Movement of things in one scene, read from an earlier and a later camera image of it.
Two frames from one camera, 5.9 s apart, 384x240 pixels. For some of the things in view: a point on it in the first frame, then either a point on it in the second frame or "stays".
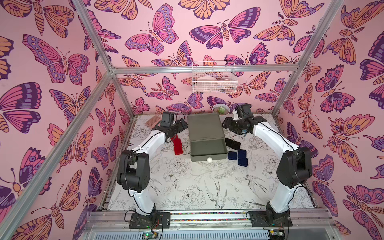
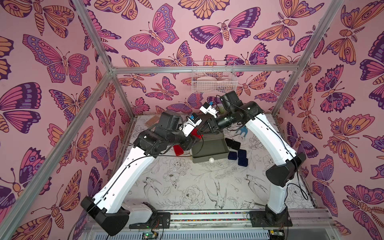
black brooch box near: (236, 145) stays
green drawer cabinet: (207, 137) stays
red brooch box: (178, 148) stays
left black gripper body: (177, 128) -> (178, 138)
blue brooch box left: (232, 155) stays
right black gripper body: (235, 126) -> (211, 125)
